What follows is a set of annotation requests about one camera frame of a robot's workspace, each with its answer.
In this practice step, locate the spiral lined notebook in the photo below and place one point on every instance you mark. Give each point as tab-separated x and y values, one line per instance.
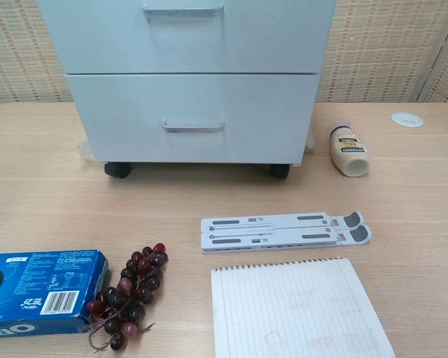
295	313

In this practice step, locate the dark red grape bunch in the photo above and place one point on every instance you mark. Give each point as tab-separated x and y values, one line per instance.
134	291

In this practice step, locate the folded grey laptop stand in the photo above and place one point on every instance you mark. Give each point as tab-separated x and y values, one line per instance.
283	233

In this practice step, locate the blue Oreo cookie box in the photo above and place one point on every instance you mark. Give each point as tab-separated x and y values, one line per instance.
41	283

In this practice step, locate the cream sauce bottle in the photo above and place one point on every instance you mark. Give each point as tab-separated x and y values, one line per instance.
349	153

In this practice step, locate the white three-drawer cabinet body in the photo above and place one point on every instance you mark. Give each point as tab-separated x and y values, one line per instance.
194	164

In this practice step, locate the black cabinet caster wheel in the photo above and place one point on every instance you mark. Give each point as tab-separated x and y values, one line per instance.
117	171
280	171

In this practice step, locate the beige woven partition screen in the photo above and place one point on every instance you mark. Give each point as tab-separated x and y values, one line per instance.
377	48

